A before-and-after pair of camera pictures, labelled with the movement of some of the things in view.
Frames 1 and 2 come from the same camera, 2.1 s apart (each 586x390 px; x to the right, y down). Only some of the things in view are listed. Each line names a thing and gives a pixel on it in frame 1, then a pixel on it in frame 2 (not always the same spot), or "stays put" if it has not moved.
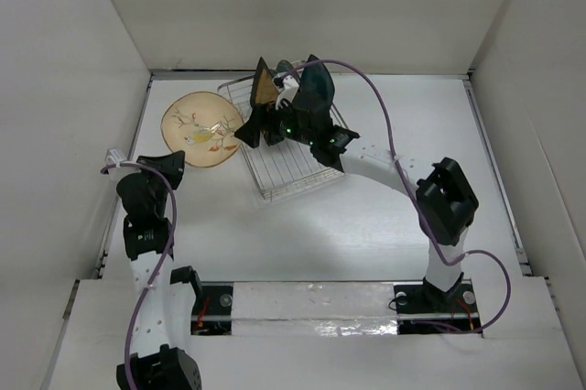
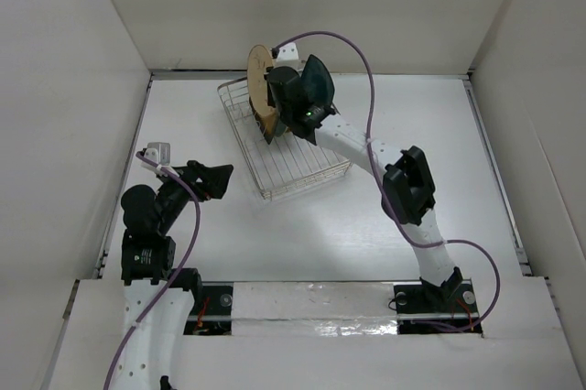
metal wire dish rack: [280, 169] stays put
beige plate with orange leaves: [202, 125] to [260, 59]
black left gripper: [170, 165] to [212, 179]
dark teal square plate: [317, 86] stays put
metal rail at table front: [334, 317] stays put
